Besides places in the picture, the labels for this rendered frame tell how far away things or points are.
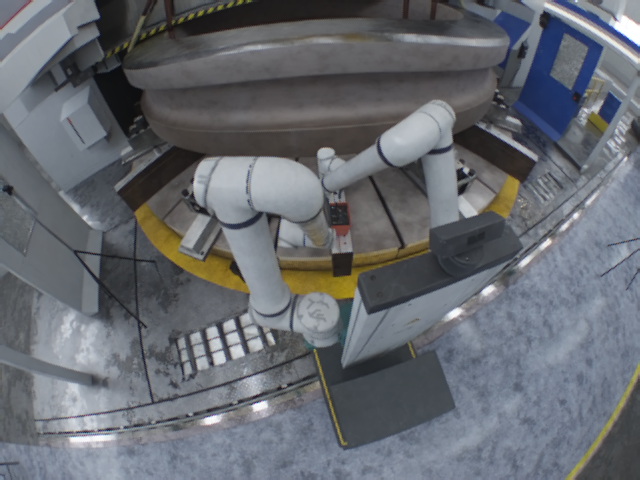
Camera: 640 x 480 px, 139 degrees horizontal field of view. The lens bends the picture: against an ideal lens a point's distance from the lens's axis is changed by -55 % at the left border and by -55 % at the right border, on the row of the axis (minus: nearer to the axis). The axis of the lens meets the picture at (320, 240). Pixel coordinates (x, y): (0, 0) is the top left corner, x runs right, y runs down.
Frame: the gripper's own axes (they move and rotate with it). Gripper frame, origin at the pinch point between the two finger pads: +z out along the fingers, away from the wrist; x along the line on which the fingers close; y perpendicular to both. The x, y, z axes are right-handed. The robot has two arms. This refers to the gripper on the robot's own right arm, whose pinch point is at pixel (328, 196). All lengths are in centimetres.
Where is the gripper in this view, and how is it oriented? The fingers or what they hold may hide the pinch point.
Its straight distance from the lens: 154.9
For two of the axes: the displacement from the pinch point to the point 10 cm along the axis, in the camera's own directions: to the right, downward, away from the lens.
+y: -0.4, -8.5, 5.3
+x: -10.0, 0.6, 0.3
